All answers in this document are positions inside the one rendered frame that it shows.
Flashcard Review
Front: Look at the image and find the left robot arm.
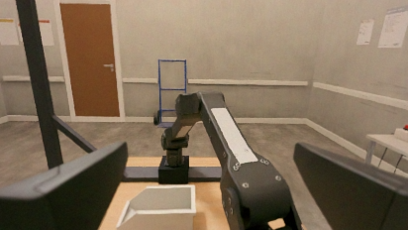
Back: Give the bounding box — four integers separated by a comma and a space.
161, 90, 302, 230

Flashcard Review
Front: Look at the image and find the white open box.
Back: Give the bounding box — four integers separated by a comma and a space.
116, 185, 196, 230

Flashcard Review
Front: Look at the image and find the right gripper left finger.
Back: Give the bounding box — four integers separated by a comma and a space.
0, 142, 129, 230

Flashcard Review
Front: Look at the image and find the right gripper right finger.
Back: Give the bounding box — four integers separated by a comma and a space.
293, 142, 408, 230

